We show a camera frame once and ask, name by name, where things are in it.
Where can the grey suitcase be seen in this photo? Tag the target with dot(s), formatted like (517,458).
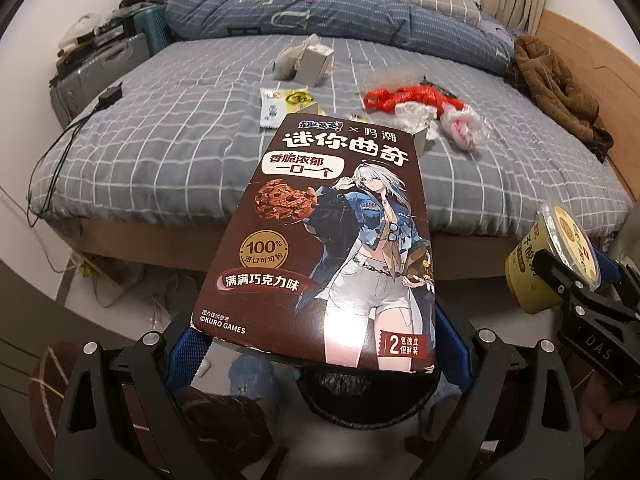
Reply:
(71,93)

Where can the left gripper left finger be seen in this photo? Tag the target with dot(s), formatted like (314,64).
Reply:
(96,437)

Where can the black wet wipe sachet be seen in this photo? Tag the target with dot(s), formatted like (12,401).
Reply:
(438,87)

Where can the grey checked bed sheet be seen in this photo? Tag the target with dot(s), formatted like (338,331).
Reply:
(183,141)

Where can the black power adapter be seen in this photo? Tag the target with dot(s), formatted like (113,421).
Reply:
(109,97)

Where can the brown cookie box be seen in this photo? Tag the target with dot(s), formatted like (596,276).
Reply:
(368,300)

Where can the yellow pudding cup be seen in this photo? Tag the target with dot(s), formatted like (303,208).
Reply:
(556,230)

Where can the white tissue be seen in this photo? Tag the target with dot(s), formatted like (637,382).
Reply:
(418,119)

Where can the clear bubble wrap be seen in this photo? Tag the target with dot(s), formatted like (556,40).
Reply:
(390,78)

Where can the clear plastic bag pink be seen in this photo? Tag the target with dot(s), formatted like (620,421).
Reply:
(465,127)

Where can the teal suitcase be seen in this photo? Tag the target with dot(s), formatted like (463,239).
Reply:
(151,22)

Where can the small yellow grey wrapper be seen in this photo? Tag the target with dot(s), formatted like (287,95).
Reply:
(352,117)

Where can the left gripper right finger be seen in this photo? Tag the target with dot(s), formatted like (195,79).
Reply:
(516,419)

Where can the wooden headboard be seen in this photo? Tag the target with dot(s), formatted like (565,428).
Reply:
(612,77)

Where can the blue slipper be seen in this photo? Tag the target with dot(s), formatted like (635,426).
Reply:
(254,377)

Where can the red plastic bag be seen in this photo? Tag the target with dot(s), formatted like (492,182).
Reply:
(385,100)

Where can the black lined trash bin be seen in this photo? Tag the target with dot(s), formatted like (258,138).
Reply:
(368,399)

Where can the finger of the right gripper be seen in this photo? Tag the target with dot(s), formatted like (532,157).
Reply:
(612,272)
(571,289)

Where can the small grey white box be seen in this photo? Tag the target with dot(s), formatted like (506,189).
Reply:
(314,64)

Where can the wooden bed frame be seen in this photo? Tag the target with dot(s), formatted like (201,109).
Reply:
(455,257)

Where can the brown jacket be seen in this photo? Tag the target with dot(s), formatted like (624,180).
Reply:
(540,74)

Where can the yellow white snack packet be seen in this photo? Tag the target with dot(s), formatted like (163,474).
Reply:
(276,104)

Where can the white drawstring pouch bag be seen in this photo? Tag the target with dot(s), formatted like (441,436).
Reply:
(286,64)

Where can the person right hand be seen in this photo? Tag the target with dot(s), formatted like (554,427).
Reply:
(598,409)

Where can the blue striped duvet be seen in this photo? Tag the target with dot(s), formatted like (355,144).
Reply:
(395,23)

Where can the clutter pile on suitcase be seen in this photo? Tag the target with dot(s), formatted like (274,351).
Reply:
(119,25)

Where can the white mask on clutter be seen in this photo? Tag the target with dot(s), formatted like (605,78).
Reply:
(84,27)

